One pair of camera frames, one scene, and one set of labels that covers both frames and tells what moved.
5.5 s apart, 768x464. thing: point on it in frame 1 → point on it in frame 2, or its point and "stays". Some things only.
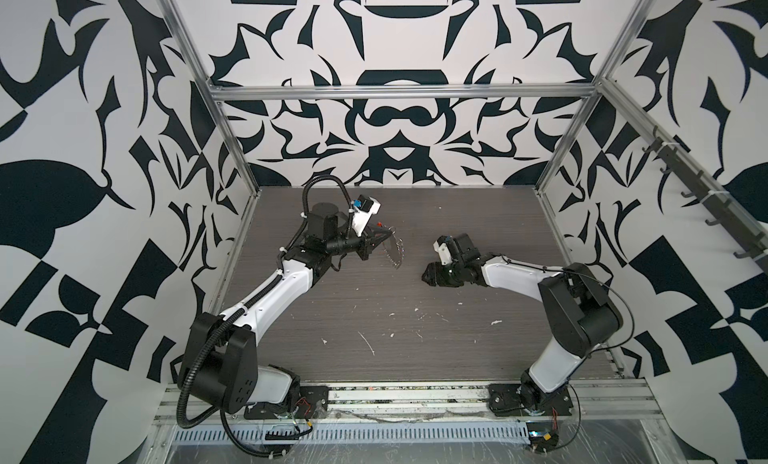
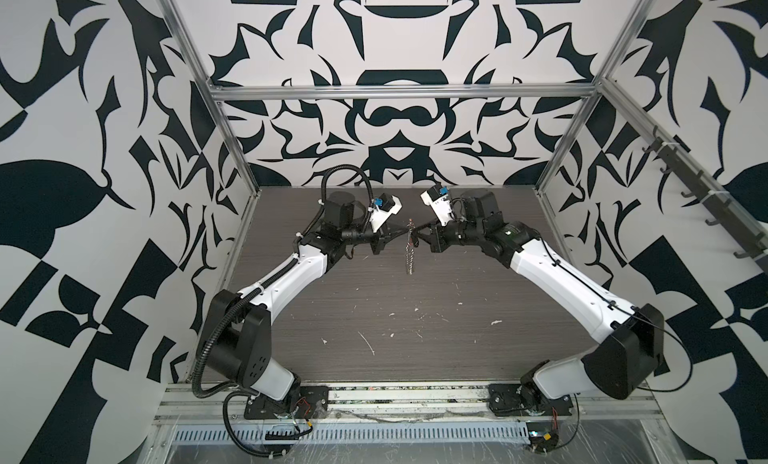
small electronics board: x=541 y=436 stays
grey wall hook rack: x=723 y=216 stays
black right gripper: x=437 y=274 → x=438 y=237
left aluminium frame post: x=206 y=83 stays
